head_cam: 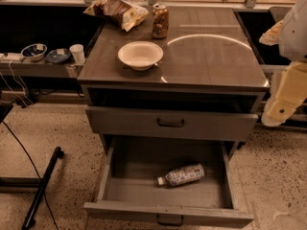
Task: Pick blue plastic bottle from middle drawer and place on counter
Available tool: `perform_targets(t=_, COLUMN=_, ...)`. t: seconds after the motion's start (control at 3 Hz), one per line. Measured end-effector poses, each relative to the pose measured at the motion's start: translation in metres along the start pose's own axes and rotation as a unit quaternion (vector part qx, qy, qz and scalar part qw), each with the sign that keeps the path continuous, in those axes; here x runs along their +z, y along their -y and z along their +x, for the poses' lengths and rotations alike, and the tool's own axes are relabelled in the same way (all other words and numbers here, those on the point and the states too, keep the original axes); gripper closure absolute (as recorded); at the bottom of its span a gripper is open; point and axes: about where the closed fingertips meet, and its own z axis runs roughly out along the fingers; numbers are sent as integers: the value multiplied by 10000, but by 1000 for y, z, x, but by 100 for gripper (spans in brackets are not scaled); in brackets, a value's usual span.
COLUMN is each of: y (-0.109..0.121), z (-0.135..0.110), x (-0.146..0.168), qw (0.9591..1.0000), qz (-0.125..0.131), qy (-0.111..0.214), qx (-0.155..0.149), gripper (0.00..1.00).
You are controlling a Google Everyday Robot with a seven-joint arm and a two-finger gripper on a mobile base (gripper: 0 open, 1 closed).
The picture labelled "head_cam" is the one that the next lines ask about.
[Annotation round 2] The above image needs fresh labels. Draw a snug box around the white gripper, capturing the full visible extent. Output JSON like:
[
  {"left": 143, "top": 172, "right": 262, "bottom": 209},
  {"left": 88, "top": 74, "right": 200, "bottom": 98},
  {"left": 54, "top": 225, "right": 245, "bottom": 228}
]
[{"left": 259, "top": 20, "right": 307, "bottom": 127}]

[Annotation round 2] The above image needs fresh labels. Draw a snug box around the blue plastic bottle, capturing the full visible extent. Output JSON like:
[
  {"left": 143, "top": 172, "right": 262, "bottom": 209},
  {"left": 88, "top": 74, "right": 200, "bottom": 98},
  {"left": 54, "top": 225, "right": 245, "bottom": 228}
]
[{"left": 157, "top": 164, "right": 205, "bottom": 186}]

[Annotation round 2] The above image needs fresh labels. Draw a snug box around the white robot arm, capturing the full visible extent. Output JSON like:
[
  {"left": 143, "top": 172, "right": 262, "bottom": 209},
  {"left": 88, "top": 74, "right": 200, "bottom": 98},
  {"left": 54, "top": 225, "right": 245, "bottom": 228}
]
[{"left": 259, "top": 0, "right": 307, "bottom": 127}]

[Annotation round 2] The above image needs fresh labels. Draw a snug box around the grey drawer cabinet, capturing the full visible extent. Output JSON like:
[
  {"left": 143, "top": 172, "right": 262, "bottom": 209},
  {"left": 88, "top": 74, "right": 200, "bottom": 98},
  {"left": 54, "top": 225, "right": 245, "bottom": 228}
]
[{"left": 77, "top": 5, "right": 271, "bottom": 146}]

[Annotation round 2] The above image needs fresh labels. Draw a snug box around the open lower drawer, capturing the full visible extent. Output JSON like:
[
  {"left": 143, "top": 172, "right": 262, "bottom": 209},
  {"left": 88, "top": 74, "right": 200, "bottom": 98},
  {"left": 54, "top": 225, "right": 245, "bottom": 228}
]
[{"left": 84, "top": 136, "right": 253, "bottom": 228}]

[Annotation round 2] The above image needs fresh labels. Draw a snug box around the closed upper drawer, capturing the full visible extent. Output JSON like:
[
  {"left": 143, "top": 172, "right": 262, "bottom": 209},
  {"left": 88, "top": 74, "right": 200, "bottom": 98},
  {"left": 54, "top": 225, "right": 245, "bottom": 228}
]
[{"left": 85, "top": 106, "right": 258, "bottom": 141}]

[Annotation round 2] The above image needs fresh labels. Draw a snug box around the soda can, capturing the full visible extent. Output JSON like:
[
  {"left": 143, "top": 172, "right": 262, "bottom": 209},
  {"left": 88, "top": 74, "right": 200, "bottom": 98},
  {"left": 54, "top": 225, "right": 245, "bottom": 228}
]
[{"left": 152, "top": 3, "right": 169, "bottom": 39}]

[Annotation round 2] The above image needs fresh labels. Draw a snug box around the chip bag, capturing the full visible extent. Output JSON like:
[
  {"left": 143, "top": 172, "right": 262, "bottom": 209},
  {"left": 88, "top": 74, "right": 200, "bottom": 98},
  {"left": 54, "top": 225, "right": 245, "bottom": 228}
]
[{"left": 84, "top": 0, "right": 150, "bottom": 32}]

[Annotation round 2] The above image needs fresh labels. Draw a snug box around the white paper cup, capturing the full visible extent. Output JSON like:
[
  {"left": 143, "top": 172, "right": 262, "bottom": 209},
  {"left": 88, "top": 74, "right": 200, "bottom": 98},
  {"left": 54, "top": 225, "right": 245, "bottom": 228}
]
[{"left": 69, "top": 44, "right": 85, "bottom": 64}]

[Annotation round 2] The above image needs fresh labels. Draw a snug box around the white patterned bowl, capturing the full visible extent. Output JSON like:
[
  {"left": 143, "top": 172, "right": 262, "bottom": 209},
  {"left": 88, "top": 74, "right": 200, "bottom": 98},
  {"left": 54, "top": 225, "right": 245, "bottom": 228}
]
[{"left": 21, "top": 43, "right": 47, "bottom": 61}]

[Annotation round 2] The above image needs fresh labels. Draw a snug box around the white power strip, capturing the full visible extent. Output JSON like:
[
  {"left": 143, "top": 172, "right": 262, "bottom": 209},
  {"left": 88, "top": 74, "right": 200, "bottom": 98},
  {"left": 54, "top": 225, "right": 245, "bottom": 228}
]
[{"left": 0, "top": 53, "right": 23, "bottom": 61}]

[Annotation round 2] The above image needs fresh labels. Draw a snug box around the grey side shelf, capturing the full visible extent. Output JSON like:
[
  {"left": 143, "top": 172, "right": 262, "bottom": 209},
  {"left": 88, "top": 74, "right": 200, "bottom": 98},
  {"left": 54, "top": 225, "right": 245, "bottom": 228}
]
[{"left": 0, "top": 60, "right": 83, "bottom": 78}]

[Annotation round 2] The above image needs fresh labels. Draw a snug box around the black floor stand leg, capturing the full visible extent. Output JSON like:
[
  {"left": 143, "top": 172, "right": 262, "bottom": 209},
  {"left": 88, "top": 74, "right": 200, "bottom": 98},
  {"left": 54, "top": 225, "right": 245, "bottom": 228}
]
[{"left": 22, "top": 147, "right": 64, "bottom": 230}]

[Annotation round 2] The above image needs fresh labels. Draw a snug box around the black cable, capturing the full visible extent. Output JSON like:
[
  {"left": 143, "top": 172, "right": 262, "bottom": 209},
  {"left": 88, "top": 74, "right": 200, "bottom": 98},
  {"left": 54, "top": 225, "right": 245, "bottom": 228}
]
[{"left": 1, "top": 121, "right": 60, "bottom": 230}]

